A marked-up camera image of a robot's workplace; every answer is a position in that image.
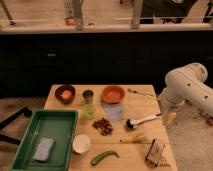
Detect green plastic tray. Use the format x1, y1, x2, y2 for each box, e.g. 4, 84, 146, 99
10, 110, 78, 171

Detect white small bowl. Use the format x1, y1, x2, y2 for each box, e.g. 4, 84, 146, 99
73, 134, 91, 154

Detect green translucent cup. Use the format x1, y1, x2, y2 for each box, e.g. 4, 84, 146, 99
83, 104, 95, 119

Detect green cucumber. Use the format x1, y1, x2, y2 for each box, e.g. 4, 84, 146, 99
90, 151, 119, 166

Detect black stand legs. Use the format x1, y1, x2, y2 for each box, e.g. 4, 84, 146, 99
0, 106, 33, 146

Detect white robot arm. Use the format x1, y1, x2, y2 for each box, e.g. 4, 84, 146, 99
158, 63, 213, 125

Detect dark red bowl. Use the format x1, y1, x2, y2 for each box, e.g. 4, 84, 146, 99
55, 85, 76, 104

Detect orange object in bowl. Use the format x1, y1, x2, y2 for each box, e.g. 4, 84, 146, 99
61, 90, 72, 99

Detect grey blue cloth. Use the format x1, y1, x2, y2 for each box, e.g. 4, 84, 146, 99
102, 103, 123, 122

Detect pile of brown nuts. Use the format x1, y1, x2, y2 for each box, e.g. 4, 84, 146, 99
92, 118, 113, 136

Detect white handled black brush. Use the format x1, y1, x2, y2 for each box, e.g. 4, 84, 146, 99
126, 113, 162, 129

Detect orange red bowl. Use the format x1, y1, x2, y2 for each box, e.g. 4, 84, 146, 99
101, 85, 125, 103

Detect grey sponge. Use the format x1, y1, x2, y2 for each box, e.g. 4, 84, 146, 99
33, 137, 54, 162

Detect dark metal cup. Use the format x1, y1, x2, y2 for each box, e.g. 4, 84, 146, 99
82, 90, 94, 104

